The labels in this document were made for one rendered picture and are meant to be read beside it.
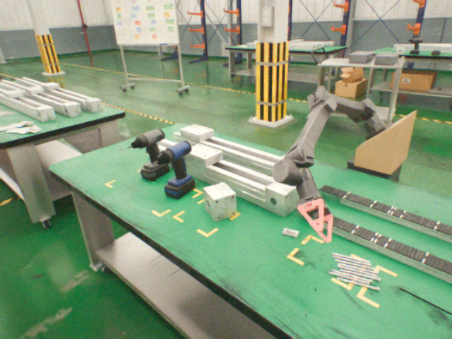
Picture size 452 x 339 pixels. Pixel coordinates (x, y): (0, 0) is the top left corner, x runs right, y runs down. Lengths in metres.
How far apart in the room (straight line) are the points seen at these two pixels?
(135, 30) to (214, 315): 6.25
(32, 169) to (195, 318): 1.65
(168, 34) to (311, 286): 6.18
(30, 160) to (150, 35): 4.80
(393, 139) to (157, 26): 5.86
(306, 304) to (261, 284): 0.13
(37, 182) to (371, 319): 2.35
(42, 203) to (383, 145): 2.33
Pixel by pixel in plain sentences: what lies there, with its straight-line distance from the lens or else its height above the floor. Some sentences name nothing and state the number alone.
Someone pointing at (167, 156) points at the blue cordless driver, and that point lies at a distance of 1.26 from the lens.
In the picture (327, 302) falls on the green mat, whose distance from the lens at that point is 0.95.
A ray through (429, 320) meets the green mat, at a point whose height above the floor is 0.78.
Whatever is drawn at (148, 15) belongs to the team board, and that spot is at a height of 1.48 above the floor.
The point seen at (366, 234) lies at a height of 0.81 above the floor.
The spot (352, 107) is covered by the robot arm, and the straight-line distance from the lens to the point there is 1.55.
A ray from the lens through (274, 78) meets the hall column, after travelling 4.48.
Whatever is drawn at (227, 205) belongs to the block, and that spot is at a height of 0.84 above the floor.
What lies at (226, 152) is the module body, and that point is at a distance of 1.58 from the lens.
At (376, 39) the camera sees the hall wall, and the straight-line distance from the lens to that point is 9.09.
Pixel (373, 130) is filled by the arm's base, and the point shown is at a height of 0.94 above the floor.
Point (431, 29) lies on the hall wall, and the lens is 8.78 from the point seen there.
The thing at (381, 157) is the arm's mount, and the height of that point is 0.86.
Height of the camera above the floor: 1.47
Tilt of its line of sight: 25 degrees down
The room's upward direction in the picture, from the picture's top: 3 degrees counter-clockwise
